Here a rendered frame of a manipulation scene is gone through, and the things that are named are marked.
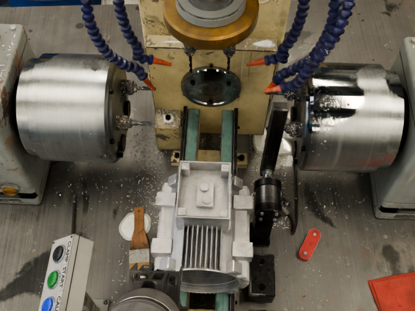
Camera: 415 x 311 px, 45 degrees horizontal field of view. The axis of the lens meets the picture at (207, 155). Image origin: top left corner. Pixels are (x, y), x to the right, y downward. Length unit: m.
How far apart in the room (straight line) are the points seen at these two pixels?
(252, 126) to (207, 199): 0.48
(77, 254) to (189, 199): 0.24
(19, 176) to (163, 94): 0.40
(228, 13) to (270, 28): 0.36
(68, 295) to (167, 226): 0.22
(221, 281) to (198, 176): 0.23
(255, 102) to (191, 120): 0.17
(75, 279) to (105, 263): 0.30
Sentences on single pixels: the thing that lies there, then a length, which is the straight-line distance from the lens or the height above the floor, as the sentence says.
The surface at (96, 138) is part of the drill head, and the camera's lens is 1.09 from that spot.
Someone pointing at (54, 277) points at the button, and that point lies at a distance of 1.00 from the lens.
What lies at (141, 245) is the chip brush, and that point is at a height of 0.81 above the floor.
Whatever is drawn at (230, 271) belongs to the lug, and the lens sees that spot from 0.95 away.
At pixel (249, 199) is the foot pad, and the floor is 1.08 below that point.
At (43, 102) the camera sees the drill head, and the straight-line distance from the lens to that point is 1.11.
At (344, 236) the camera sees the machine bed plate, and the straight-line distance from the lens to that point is 1.33.
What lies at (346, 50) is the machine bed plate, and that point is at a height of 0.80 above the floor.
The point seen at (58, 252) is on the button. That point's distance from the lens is 1.01.
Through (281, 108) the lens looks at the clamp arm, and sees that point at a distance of 0.92.
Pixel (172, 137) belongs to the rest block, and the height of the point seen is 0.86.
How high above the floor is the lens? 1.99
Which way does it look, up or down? 59 degrees down
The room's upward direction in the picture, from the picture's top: straight up
